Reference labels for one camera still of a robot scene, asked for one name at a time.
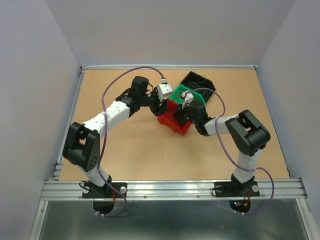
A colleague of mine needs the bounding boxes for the red plastic bin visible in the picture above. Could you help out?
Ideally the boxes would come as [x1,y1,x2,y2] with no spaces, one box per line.
[157,98,192,136]

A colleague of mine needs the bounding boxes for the green plastic bin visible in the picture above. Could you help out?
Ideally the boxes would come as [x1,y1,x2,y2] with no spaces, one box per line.
[168,84,207,106]

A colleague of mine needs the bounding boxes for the aluminium mounting rail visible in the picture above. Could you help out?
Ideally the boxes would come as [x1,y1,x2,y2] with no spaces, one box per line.
[40,178,308,202]

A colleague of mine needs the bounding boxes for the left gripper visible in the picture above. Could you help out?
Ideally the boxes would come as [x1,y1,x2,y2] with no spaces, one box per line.
[138,84,169,116]

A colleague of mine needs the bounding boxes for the black plastic bin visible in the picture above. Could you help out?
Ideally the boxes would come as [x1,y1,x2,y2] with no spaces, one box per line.
[180,71,216,104]

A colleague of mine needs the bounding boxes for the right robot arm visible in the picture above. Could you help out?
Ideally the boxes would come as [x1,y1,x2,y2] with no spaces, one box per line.
[174,100,271,198]

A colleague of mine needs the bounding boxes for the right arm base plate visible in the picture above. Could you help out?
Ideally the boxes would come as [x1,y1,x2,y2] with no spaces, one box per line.
[210,181,261,214]

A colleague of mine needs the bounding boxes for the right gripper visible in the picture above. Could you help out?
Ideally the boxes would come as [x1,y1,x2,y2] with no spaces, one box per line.
[172,101,198,125]

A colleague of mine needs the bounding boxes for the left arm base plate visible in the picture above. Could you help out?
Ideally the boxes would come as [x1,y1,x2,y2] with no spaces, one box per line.
[78,181,118,217]

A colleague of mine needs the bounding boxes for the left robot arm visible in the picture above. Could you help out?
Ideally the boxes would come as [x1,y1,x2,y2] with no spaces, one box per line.
[62,76,173,197]

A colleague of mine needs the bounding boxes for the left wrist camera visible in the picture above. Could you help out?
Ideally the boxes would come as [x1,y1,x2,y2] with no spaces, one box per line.
[156,77,174,102]

